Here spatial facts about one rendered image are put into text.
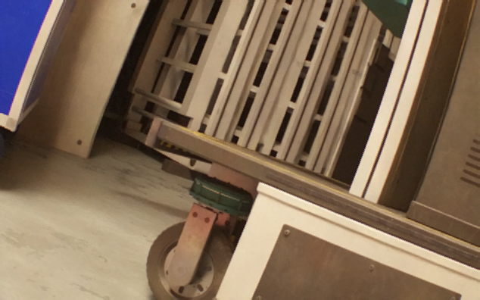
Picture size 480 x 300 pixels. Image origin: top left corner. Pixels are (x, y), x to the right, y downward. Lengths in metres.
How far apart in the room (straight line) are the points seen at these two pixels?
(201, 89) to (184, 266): 2.82
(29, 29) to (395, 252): 1.01
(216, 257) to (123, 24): 2.01
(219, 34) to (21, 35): 2.48
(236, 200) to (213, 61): 2.83
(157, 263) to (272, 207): 0.29
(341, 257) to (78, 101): 2.19
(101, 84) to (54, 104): 0.23
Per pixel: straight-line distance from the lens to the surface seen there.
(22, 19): 1.78
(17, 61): 1.78
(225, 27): 4.16
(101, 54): 3.24
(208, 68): 4.14
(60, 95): 3.20
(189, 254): 1.37
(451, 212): 1.21
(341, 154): 3.61
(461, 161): 1.22
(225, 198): 1.34
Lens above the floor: 0.36
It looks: 1 degrees down
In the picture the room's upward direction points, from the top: 21 degrees clockwise
